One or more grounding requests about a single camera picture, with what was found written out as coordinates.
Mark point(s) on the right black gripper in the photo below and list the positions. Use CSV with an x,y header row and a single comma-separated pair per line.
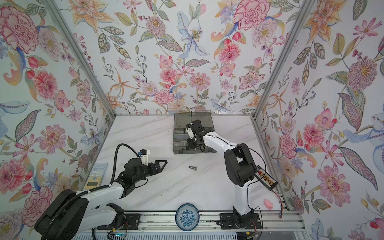
x,y
189,141

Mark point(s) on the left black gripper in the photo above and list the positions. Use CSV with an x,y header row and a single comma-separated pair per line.
x,y
158,168

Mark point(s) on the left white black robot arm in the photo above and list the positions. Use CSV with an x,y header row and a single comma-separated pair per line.
x,y
72,213

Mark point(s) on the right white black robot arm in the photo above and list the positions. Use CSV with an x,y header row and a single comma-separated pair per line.
x,y
240,165

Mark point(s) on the grey compartment organizer box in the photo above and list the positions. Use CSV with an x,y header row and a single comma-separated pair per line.
x,y
180,135

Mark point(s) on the blue patterned ceramic plate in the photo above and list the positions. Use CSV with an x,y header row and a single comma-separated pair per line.
x,y
187,217

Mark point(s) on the yellow grey calculator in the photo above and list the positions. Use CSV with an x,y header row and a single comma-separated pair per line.
x,y
96,176

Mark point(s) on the black case of bits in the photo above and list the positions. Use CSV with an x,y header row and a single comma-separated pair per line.
x,y
268,181

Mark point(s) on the pink small toy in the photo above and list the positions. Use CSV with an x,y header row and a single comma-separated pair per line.
x,y
268,204

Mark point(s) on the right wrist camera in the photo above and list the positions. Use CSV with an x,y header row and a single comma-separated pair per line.
x,y
189,131

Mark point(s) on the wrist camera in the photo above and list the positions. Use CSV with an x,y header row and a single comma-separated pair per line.
x,y
144,156
189,131

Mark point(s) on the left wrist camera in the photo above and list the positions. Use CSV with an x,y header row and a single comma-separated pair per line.
x,y
144,156

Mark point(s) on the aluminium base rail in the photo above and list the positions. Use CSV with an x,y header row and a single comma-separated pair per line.
x,y
171,221

